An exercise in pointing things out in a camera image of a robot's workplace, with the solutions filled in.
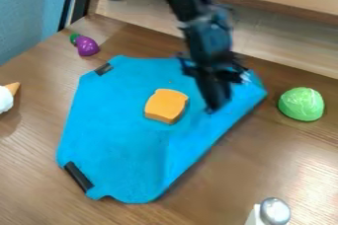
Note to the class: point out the blue cloth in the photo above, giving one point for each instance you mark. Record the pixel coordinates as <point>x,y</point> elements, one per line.
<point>127,143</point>

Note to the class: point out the toy ice cream cone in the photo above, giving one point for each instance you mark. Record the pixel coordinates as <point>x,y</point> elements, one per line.
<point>6,98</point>

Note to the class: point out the green toy cabbage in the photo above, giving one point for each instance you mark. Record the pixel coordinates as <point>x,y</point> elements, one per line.
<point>302,104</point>

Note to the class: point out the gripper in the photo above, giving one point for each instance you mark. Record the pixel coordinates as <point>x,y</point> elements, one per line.
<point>213,44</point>

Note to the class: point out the white toy with silver cap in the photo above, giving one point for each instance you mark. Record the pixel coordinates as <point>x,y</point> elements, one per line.
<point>269,212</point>

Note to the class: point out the purple toy eggplant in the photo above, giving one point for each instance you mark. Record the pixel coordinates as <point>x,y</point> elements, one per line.
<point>86,46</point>

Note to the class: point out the orange toy bread slice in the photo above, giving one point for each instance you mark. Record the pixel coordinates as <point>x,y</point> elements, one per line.
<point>166,105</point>

